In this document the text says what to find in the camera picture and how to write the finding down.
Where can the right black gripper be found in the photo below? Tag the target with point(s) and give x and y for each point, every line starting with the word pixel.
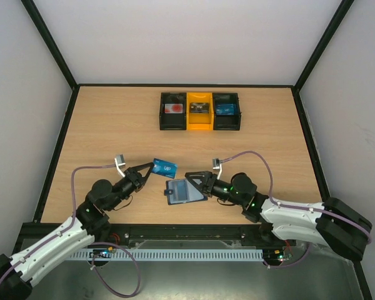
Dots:
pixel 209 182

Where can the grey slotted cable duct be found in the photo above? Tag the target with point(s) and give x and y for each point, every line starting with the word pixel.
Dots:
pixel 185 255

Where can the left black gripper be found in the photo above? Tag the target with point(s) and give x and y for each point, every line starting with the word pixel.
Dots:
pixel 135 178

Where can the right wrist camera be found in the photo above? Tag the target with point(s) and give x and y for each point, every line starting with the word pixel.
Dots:
pixel 217 166

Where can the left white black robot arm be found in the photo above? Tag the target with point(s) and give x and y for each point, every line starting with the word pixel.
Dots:
pixel 88 225

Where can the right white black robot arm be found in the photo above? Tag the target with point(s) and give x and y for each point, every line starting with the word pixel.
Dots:
pixel 331 223

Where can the right black bin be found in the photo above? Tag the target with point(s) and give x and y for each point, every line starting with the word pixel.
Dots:
pixel 226 123

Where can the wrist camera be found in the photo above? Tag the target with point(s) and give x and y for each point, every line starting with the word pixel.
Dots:
pixel 217 166
pixel 119 163

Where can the navy blue card holder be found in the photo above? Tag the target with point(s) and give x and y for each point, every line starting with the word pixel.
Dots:
pixel 181 191

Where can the left black bin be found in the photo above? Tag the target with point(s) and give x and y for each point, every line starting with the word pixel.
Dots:
pixel 172 121

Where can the black bin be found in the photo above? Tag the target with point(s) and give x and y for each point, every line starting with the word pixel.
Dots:
pixel 172 121
pixel 226 123

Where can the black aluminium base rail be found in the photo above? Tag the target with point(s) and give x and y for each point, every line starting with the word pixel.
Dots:
pixel 247 235

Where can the red white card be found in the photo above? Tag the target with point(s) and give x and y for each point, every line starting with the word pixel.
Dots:
pixel 173 108

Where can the yellow middle bin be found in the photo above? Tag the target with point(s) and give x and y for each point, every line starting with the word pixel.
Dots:
pixel 200 122

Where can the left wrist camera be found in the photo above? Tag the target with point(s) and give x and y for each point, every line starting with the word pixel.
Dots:
pixel 119 163

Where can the blue VIP card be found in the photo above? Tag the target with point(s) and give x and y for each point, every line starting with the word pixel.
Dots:
pixel 164 168
pixel 225 109

